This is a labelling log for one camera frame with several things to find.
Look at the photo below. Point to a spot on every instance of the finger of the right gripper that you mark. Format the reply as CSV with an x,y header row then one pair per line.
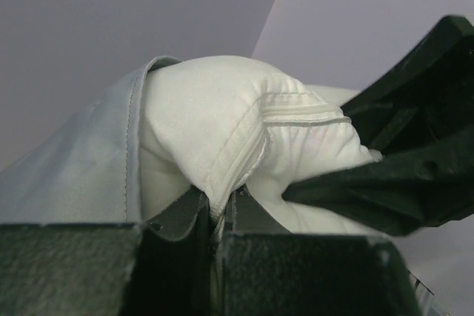
x,y
426,97
405,191

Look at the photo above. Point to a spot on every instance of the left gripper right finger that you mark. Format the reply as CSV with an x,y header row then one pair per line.
x,y
266,270

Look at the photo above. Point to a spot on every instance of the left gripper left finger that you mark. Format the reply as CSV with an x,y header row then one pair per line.
x,y
160,267

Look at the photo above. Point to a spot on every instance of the grey pillowcase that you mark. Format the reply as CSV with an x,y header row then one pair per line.
x,y
89,169

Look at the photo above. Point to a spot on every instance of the white pillow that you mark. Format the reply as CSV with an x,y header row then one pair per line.
x,y
222,122

